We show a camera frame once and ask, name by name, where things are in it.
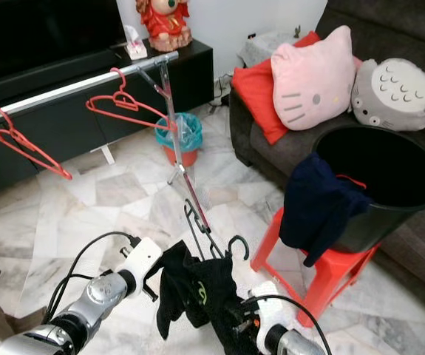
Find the black knit garment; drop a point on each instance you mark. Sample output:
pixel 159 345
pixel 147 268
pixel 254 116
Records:
pixel 205 296

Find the dark grey plastic hanger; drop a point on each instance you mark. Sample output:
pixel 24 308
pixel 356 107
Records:
pixel 239 239

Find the red plastic hanger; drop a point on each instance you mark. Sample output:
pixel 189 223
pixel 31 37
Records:
pixel 123 91
pixel 49 164

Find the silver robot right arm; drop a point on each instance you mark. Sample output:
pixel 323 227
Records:
pixel 297 344

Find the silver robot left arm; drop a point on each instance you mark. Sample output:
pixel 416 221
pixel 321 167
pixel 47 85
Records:
pixel 72 314

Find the red plastic stool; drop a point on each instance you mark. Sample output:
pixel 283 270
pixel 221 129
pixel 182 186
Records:
pixel 338 274

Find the navy blue garment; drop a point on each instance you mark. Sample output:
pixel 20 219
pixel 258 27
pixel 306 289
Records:
pixel 319 207

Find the brown trousers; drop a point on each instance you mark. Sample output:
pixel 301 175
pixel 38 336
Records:
pixel 12 314

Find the orange bin teal bag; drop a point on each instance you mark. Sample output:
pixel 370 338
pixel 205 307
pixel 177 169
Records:
pixel 188 139

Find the black TV cabinet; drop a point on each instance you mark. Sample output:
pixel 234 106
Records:
pixel 79 129

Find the black plastic bucket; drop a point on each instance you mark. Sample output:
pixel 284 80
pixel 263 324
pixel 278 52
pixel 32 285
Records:
pixel 397 166

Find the red cushion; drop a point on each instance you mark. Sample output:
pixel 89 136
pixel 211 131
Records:
pixel 255 96

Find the black soundbar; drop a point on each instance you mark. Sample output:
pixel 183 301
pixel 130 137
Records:
pixel 46 76

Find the white tissue box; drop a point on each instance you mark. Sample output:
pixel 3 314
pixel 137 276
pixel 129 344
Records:
pixel 137 46

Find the pink cat face pillow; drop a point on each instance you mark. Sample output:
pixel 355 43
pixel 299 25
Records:
pixel 315 78

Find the red laughing Buddha statue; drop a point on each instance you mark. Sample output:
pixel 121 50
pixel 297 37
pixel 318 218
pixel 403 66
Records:
pixel 164 26

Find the lace covered side table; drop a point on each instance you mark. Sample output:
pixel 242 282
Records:
pixel 264 46

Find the grey round Totoro pillow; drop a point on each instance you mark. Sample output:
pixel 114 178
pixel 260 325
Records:
pixel 395 95

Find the black television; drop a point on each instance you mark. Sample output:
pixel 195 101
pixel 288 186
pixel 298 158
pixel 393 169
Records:
pixel 46 33

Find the small brass figurine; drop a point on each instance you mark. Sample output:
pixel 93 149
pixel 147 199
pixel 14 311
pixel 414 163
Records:
pixel 296 32

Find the dark brown fabric sofa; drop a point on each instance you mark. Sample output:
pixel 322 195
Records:
pixel 389 26

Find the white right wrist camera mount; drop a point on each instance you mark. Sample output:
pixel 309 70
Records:
pixel 271 314

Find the black wall plug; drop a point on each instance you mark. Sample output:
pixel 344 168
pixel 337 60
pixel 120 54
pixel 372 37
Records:
pixel 251 36

